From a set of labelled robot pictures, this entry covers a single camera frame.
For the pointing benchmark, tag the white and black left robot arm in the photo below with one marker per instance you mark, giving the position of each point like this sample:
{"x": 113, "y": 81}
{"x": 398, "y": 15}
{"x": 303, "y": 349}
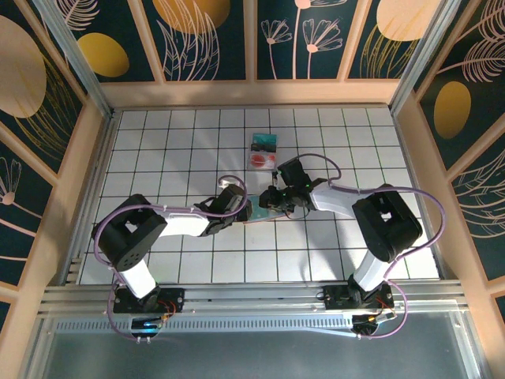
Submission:
{"x": 181, "y": 223}

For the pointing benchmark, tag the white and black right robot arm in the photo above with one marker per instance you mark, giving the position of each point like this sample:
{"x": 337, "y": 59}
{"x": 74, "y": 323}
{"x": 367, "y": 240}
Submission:
{"x": 331, "y": 201}

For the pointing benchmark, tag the teal card packet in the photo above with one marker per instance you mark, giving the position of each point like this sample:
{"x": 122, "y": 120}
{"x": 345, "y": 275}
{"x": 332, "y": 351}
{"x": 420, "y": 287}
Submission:
{"x": 249, "y": 166}

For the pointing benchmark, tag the red and white card stack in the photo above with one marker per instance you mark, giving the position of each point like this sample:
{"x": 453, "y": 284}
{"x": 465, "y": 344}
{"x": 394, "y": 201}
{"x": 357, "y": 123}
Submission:
{"x": 261, "y": 160}

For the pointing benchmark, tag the black card stack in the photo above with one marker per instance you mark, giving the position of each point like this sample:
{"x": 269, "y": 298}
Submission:
{"x": 262, "y": 148}

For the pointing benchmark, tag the teal card stack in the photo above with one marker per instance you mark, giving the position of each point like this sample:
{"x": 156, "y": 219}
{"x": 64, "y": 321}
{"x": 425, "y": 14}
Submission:
{"x": 265, "y": 138}

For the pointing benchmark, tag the black electronics module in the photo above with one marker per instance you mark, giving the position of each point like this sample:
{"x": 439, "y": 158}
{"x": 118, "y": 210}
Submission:
{"x": 146, "y": 325}
{"x": 367, "y": 321}

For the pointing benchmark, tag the grey metal sheet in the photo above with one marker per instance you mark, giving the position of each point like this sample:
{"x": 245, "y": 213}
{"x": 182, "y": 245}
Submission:
{"x": 252, "y": 355}

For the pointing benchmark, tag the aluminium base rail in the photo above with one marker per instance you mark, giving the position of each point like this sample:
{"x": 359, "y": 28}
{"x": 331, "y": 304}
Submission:
{"x": 252, "y": 294}

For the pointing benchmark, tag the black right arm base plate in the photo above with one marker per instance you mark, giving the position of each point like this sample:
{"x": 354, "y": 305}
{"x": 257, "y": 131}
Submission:
{"x": 335, "y": 296}

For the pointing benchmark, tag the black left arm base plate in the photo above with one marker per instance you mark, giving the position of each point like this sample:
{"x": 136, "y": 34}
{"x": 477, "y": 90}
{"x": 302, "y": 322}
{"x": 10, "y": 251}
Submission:
{"x": 173, "y": 300}

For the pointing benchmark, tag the aluminium frame post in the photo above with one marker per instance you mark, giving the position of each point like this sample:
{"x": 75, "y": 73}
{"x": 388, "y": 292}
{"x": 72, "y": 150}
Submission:
{"x": 75, "y": 55}
{"x": 424, "y": 55}

